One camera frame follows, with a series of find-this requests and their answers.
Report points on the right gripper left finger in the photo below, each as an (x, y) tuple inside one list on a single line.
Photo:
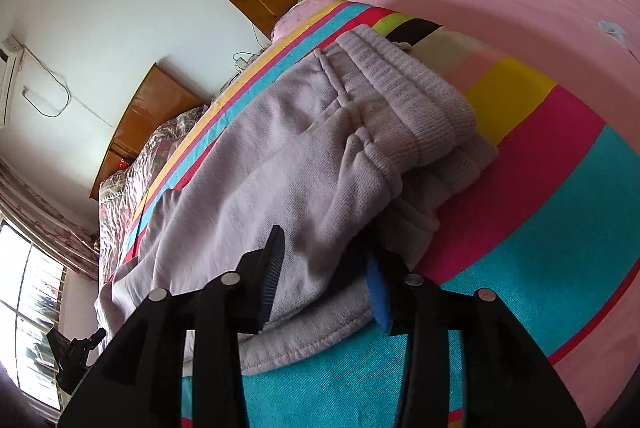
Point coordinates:
[(136, 382)]

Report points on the lilac sweatpants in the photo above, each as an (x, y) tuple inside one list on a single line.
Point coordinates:
[(358, 140)]

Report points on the barred window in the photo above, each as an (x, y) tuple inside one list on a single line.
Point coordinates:
[(31, 294)]

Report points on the pink floral curtain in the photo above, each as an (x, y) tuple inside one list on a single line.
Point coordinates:
[(62, 239)]

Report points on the rainbow striped blanket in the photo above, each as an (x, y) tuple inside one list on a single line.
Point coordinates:
[(552, 226)]

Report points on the floral pink quilt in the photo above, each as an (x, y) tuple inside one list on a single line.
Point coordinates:
[(121, 193)]

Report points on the left wooden headboard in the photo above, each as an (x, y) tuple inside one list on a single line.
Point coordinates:
[(158, 98)]

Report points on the white air conditioner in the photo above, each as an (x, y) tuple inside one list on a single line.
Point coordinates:
[(11, 55)]

